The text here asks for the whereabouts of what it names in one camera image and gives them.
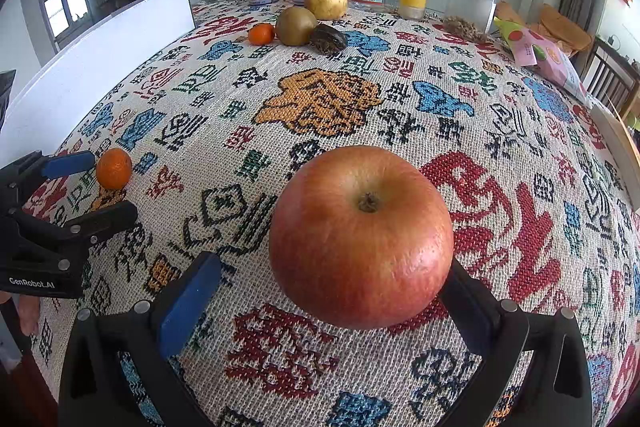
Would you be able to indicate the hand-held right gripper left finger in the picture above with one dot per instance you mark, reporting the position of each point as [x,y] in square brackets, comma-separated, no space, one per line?
[187,302]

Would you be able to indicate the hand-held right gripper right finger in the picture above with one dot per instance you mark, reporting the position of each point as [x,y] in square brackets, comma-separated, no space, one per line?
[470,314]

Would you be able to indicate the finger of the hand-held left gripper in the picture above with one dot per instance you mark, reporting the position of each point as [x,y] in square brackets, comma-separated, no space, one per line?
[100,219]
[70,163]

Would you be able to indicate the small mandarin orange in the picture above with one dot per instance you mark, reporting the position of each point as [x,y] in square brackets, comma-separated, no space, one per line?
[261,34]
[114,167]

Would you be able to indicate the white cardboard box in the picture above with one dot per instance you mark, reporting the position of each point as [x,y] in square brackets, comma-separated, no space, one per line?
[90,72]

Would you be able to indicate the red apple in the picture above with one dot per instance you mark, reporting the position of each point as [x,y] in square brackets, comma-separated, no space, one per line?
[360,247]

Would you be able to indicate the yellow pear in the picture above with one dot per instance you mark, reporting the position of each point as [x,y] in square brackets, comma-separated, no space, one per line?
[326,3]

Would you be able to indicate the person's left hand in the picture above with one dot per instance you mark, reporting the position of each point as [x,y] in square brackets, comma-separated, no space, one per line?
[29,314]

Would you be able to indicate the orange covered book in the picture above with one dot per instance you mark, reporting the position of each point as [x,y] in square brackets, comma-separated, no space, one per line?
[620,139]

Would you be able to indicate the printed woven tablecloth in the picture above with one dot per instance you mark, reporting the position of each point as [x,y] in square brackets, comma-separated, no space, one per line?
[350,117]

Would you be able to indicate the green brown kiwi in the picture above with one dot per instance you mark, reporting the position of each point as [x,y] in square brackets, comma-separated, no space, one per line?
[296,26]

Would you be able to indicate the pink snack bag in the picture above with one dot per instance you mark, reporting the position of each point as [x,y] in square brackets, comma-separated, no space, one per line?
[545,57]

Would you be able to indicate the dark wooden bench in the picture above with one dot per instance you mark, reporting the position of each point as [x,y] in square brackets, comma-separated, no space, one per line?
[612,77]

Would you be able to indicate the pile of walnut pieces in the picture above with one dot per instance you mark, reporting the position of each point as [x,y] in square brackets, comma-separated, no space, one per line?
[465,29]

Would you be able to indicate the orange lounge chair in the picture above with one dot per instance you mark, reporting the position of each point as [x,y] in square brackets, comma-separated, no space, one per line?
[560,27]

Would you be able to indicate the clear container with black lid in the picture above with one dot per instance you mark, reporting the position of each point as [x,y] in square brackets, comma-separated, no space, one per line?
[470,2]

